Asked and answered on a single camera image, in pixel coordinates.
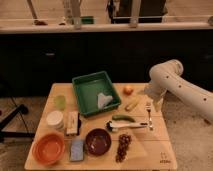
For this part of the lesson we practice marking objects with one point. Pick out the white stacked cups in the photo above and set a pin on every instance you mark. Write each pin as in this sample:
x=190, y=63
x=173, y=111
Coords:
x=55, y=119

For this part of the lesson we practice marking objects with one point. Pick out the orange plastic bowl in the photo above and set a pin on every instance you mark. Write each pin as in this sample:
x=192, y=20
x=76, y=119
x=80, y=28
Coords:
x=49, y=149

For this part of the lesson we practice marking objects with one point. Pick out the silver fork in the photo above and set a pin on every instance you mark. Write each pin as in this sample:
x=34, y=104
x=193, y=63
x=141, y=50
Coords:
x=148, y=109

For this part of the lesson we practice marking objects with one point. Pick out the green paper cup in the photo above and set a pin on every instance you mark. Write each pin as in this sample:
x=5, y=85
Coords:
x=60, y=102

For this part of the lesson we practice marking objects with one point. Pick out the dark grape bunch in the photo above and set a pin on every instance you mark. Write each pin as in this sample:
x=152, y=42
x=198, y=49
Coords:
x=124, y=142

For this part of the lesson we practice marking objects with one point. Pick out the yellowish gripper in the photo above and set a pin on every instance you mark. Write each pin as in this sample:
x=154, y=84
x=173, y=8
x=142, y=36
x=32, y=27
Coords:
x=157, y=103

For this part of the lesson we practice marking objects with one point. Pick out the small orange fruit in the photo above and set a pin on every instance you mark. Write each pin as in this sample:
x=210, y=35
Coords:
x=128, y=90

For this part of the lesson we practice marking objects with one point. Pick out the green plastic tray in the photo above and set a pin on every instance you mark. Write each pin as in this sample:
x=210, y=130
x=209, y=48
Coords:
x=88, y=87

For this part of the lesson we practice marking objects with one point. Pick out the blue sponge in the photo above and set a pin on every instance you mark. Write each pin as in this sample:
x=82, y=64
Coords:
x=77, y=150

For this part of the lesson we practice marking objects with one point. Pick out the black chair base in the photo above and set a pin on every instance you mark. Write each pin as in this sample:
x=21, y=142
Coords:
x=8, y=128

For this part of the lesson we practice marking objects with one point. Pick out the yellow banana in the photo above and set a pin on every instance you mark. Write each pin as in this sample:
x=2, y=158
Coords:
x=132, y=104

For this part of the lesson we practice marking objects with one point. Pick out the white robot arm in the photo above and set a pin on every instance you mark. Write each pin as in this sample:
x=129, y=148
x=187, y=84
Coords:
x=166, y=76

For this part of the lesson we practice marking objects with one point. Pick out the white crumpled cloth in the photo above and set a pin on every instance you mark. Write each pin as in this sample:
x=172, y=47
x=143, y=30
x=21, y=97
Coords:
x=103, y=100

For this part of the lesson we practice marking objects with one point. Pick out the dark maroon bowl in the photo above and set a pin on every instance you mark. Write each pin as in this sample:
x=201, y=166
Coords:
x=98, y=142

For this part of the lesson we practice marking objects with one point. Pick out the wooden brush block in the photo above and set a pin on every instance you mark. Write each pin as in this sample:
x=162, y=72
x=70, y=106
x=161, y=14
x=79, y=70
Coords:
x=73, y=122

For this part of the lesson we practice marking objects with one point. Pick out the green cucumber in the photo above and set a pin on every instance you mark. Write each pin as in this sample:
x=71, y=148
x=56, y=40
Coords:
x=123, y=117

